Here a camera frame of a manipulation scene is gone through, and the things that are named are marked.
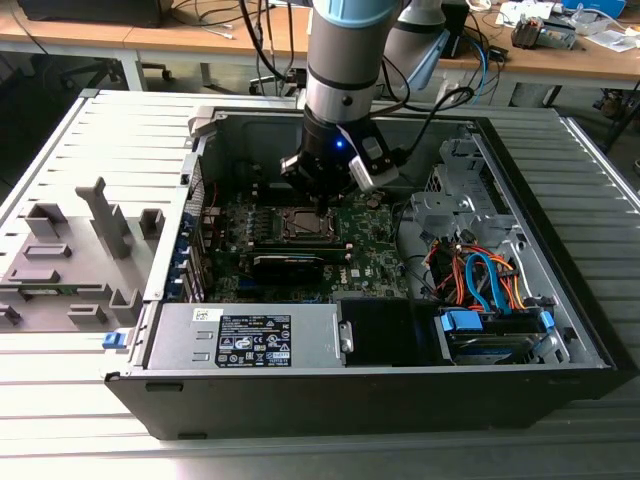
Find silver CPU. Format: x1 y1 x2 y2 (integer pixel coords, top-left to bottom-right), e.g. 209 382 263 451
292 212 325 235

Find CPU socket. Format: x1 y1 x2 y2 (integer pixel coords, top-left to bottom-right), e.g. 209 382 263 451
272 202 345 246

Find CPU cooler with copper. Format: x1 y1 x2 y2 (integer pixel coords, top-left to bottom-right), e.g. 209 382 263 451
510 13 545 50

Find RAM stick with yellow edge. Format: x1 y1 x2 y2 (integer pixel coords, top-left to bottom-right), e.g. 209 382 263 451
249 240 352 262

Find office chair base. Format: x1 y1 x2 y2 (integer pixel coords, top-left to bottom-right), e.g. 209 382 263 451
248 62 306 97

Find green motherboard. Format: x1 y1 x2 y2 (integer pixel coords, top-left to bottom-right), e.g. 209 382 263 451
202 187 416 304

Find low-profile graphics card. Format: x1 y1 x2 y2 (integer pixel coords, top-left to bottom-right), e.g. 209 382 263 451
251 252 325 287

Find metal drive cage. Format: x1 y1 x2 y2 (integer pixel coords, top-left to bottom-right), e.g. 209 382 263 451
407 137 531 266

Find small black box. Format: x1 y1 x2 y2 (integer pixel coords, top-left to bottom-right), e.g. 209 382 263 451
442 2 471 60

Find grey power supply unit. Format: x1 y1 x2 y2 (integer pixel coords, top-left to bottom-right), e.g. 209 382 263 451
144 302 344 371

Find hard disk in blue carrier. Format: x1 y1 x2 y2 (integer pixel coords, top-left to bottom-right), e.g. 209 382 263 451
434 307 556 366

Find black open PC case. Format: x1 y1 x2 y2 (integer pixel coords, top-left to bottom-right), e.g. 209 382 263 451
102 104 639 441

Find wooden desk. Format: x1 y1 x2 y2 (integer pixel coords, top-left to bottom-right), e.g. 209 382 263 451
439 0 640 109
0 0 311 91

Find grey parts rack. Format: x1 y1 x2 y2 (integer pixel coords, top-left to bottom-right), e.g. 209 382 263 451
0 175 166 335

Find grey box device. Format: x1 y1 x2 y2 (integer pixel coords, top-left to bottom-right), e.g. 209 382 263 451
542 17 577 50

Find large black box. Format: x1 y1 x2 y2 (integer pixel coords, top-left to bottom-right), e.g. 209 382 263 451
17 0 166 29

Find black office chair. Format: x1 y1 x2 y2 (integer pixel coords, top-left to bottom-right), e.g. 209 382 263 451
0 49 126 191

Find green RAM stick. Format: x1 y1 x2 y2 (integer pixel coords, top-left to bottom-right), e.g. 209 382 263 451
17 284 109 297

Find blue box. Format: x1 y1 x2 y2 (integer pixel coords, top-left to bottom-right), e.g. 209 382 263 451
560 0 627 15

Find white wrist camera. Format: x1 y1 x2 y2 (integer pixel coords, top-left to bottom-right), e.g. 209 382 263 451
347 133 401 194

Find black camera cable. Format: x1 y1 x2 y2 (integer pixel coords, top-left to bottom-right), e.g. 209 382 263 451
379 54 476 162

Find red wire bundle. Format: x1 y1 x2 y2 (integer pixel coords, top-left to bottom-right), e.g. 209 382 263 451
429 242 471 304

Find blue hanging cable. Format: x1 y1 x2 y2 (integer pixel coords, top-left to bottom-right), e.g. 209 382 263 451
472 38 502 99

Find blue data cable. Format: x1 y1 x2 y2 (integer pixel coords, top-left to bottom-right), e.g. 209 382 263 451
464 252 514 316

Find orange power wire bundle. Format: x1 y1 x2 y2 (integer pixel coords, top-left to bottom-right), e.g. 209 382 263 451
479 252 527 311

